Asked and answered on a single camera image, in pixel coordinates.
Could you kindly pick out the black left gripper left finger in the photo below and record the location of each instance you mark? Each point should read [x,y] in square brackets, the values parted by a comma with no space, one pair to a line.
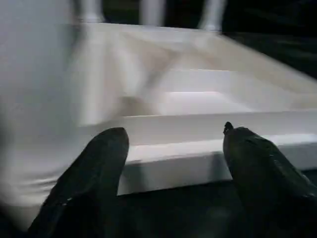
[84,188]

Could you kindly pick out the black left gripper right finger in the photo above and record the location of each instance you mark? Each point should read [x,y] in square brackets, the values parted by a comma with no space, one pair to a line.
[270,183]

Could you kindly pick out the black plastic mat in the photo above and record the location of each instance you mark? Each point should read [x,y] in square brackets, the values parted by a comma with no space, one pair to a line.
[188,213]

